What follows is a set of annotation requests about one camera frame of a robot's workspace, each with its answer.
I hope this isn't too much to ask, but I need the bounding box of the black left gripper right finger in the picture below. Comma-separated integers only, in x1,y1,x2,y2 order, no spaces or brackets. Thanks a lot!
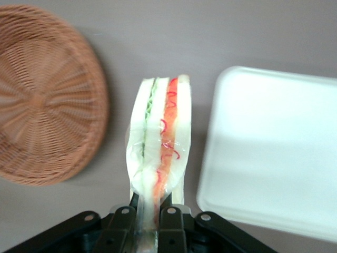
157,196,280,253

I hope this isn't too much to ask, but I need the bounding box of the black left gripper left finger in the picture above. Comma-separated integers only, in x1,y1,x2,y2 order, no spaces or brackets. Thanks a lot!
5,193,140,253

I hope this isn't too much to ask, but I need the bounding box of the triangular sandwich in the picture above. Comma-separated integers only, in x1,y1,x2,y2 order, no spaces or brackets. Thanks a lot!
125,74,192,253

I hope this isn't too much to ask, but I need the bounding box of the cream rectangular tray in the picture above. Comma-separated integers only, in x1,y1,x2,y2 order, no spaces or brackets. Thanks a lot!
196,65,337,242

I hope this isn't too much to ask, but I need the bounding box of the round brown wicker basket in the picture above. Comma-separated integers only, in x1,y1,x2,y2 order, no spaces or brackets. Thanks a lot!
0,5,110,187

